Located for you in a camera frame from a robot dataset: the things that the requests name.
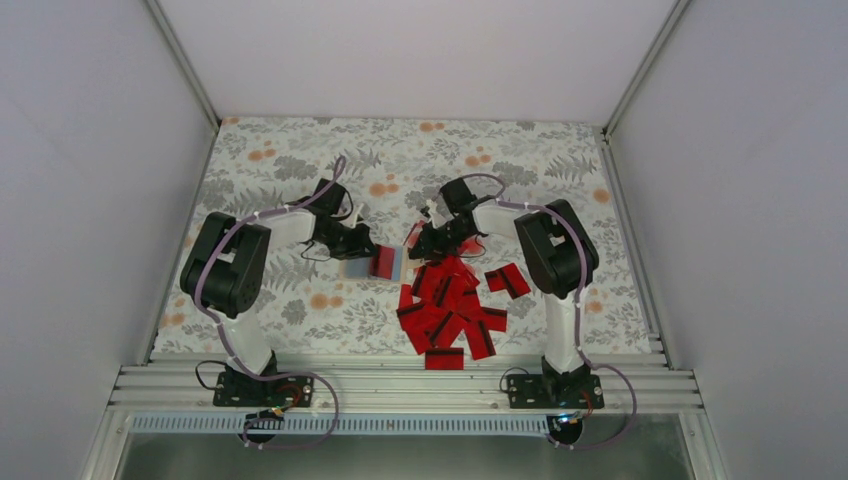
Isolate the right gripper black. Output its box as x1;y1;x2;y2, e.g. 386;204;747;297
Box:
409;219;472;261

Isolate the beige card holder wallet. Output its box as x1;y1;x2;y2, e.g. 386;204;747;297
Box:
340;245;409;283

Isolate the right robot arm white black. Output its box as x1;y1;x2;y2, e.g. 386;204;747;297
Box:
409;177;599;407

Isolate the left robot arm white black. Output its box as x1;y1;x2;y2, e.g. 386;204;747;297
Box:
179;179;378;405

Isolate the red card centre pile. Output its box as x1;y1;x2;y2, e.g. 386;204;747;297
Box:
411;256;482;318

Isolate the red card pile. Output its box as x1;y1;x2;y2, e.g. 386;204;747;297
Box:
411;256;482;318
485;263;531;299
396;302;439;354

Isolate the red card left pile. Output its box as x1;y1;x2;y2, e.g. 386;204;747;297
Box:
396;302;439;354

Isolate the red card right pile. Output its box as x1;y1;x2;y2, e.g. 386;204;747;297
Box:
485;263;531;299

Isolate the red card lower right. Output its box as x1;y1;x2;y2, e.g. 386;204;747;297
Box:
464;307;508;360

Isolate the floral patterned table mat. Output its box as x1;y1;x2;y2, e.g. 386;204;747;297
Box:
184;117;651;357

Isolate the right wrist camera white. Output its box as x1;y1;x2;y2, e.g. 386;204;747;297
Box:
422;200;446;228

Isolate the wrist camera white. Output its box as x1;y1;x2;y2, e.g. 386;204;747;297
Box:
348;204;365;228
422;200;446;228

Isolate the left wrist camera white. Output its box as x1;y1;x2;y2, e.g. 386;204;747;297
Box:
348;204;365;228

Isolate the red card on rail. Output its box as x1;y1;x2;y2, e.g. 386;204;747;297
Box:
424;348;465;370

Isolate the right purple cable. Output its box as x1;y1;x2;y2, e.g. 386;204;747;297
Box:
457;173;639;453

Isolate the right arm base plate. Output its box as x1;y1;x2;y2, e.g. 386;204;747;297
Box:
505;374;605;410

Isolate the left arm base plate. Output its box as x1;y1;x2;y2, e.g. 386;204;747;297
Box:
212;371;314;408

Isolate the aluminium rail frame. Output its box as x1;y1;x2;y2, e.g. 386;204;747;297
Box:
108;354;704;414

